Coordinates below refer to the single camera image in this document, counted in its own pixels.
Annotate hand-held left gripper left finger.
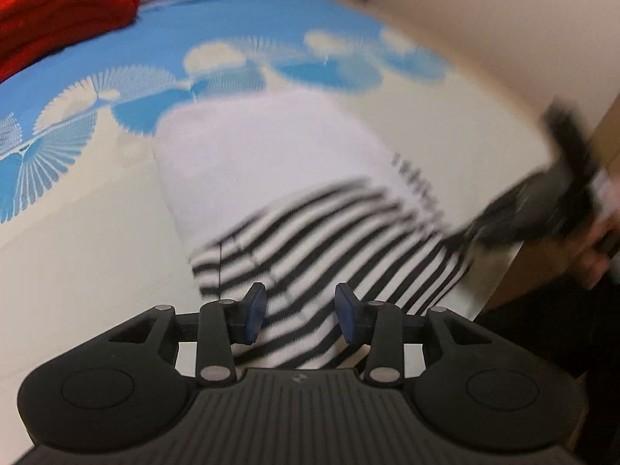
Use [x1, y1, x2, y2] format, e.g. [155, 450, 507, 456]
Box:
[109, 282, 269, 386]

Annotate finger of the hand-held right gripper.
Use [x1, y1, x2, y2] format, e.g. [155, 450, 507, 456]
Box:
[446, 221, 499, 258]

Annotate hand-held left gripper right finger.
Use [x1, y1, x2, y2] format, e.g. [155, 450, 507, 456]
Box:
[334, 282, 486, 386]

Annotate black white striped shirt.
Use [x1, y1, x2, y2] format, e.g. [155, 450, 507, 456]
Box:
[153, 93, 474, 372]

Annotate person's right hand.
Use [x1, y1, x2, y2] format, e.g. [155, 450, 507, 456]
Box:
[566, 203, 620, 292]

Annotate blue white printed bedsheet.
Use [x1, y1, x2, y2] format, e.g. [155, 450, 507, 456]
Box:
[0, 0, 553, 379]

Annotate red blanket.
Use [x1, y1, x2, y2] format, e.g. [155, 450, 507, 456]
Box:
[0, 0, 142, 84]

